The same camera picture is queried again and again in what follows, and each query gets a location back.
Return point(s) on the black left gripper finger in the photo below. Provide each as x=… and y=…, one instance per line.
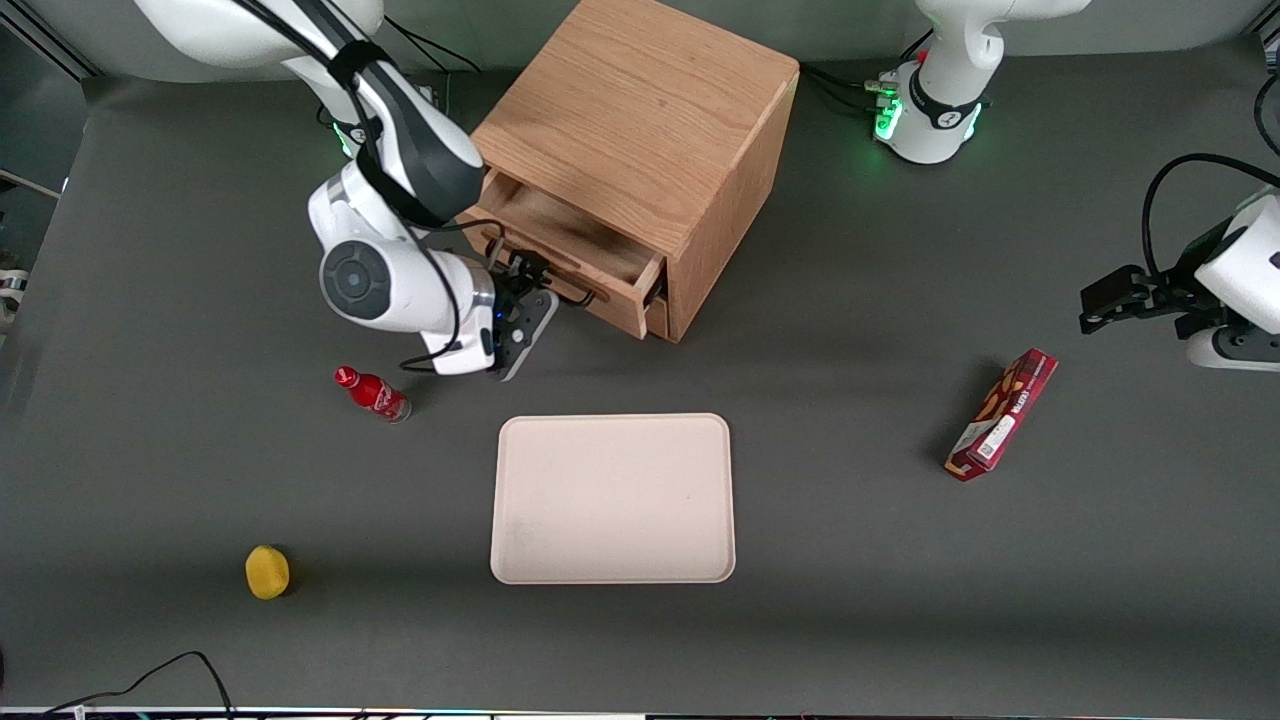
x=1110, y=320
x=1112, y=284

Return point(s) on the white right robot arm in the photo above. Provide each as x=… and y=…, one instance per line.
x=400, y=280

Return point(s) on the red snack box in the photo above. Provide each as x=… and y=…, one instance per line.
x=1002, y=415

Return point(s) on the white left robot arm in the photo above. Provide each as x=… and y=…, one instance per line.
x=940, y=90

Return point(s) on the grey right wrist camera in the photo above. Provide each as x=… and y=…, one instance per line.
x=528, y=335

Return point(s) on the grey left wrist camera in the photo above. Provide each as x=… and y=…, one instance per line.
x=1235, y=348

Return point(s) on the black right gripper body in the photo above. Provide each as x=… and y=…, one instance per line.
x=512, y=284

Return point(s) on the wooden drawer cabinet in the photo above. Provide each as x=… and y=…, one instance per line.
x=640, y=120

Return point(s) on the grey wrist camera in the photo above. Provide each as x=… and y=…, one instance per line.
x=528, y=335
x=1235, y=348

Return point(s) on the beige plastic tray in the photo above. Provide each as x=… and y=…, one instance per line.
x=612, y=498

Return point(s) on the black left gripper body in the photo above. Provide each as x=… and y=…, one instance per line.
x=1172, y=294

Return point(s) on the red soda bottle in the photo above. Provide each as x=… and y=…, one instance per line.
x=373, y=393

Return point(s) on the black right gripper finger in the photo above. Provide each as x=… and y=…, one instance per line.
x=550, y=290
x=535, y=267

